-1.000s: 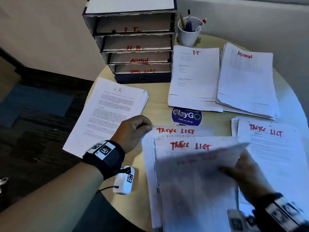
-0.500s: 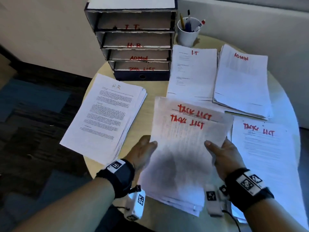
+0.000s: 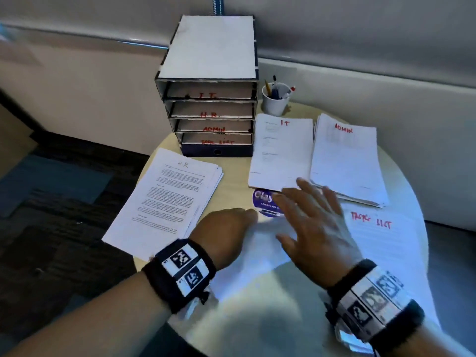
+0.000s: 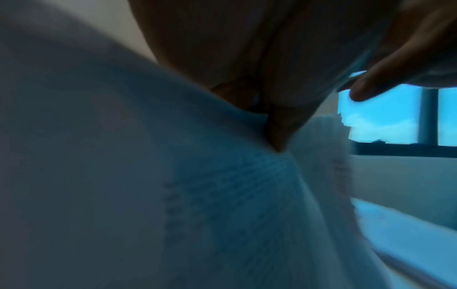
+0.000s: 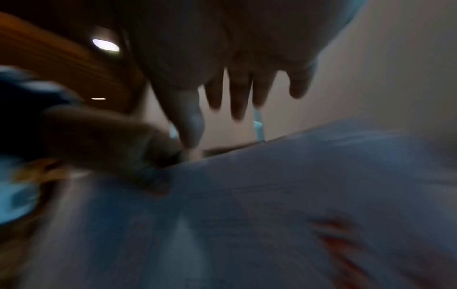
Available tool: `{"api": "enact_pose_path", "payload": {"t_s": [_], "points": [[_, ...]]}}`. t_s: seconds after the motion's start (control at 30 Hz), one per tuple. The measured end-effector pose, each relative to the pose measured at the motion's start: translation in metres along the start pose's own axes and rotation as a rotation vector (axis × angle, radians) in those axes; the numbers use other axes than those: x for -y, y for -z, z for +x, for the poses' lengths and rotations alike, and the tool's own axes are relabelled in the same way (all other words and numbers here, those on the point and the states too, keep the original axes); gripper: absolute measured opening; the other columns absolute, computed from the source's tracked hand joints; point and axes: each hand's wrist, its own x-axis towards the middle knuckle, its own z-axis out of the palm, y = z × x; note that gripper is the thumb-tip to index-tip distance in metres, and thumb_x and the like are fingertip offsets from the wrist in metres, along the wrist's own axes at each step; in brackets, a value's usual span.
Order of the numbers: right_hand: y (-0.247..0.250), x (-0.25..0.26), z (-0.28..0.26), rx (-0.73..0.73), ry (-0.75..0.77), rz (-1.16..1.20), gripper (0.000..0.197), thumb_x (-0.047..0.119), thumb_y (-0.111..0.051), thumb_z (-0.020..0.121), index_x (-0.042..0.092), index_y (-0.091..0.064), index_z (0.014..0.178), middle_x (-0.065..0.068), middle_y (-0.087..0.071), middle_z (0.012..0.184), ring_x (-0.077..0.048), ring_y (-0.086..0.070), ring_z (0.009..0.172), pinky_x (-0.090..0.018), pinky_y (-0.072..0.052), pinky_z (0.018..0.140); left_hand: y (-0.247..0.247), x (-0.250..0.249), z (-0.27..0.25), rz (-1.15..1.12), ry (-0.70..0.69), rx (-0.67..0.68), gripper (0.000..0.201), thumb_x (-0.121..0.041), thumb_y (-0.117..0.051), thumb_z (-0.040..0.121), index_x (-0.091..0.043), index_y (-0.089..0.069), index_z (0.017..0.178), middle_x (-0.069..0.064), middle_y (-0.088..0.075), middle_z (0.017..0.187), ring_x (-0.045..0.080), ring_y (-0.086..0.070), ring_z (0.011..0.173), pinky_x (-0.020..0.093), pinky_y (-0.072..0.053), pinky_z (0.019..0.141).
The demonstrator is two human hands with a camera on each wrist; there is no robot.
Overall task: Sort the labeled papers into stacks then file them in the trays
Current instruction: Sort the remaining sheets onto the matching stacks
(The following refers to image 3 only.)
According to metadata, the person's right forearm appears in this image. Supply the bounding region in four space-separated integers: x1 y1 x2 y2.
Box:
383 323 469 357

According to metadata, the Admin paper stack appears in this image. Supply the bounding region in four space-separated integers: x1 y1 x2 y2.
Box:
309 113 390 209

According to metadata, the round wooden table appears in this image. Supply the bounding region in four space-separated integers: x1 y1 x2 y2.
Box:
132 102 441 357

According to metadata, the cardboard document tray organizer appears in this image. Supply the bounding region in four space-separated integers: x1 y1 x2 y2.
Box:
155 15 259 101

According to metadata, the Task Lists paper stack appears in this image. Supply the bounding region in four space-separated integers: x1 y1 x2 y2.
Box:
334 202 441 330

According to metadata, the white pen cup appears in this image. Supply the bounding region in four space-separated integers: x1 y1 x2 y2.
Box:
261 82 292 117

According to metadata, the person's left hand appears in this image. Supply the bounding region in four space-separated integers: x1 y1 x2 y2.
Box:
189 208 259 272

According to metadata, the person's left forearm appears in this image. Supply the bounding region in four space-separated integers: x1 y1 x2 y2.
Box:
0 271 174 357

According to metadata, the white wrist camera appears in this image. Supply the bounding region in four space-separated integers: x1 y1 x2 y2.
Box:
333 323 376 356
178 290 210 320

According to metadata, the unsorted paper stack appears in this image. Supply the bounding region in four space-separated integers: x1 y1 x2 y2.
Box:
102 148 220 259

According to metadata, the person's right hand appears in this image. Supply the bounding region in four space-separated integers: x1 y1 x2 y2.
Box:
273 178 363 289

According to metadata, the paper sheet marked IT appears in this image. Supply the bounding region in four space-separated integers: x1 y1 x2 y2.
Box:
249 114 314 190

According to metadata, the I.T. paper stack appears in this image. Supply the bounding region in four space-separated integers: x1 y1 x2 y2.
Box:
248 113 315 193

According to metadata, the H.R. paper stack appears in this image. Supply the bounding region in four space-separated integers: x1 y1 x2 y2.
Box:
101 147 225 261

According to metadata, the blue round disc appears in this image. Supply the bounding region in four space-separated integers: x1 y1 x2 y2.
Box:
252 187 287 219

